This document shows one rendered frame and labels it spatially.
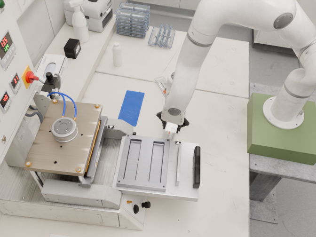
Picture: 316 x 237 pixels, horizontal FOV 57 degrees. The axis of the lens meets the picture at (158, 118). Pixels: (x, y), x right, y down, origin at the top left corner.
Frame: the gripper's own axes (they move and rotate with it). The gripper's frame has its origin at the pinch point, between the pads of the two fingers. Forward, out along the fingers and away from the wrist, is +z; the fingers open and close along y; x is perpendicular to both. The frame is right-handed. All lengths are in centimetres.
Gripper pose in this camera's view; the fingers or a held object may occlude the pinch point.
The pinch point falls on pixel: (171, 126)
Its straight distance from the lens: 133.8
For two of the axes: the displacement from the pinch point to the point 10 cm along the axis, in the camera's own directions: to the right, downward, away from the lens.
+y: -9.4, -2.9, 1.6
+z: -0.5, 6.1, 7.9
